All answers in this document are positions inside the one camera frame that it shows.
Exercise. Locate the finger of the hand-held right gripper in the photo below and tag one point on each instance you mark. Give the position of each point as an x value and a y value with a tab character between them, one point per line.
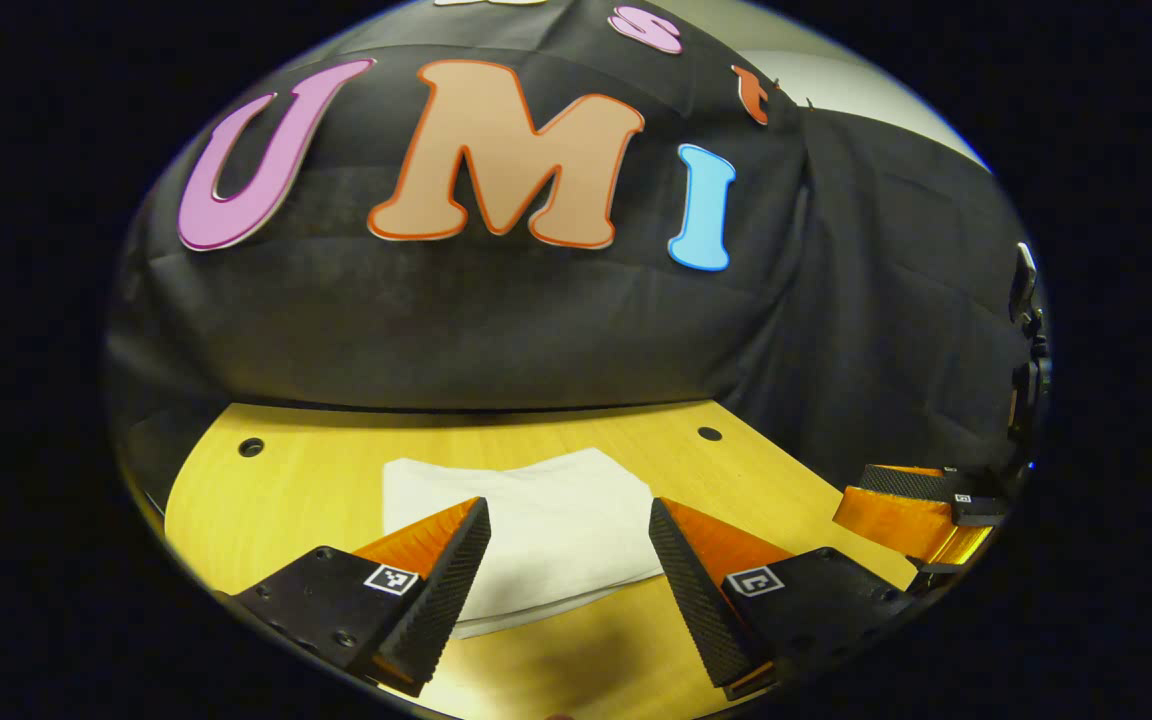
896	515

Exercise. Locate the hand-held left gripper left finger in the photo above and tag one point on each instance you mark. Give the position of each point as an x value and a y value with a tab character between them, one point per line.
441	600

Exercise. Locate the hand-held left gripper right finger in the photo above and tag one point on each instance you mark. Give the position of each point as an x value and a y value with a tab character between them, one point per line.
701	600

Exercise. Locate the cream white jeans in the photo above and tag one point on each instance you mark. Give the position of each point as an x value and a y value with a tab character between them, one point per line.
556	520

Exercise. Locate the black backdrop cloth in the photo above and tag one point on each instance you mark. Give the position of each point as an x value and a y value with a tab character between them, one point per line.
436	320

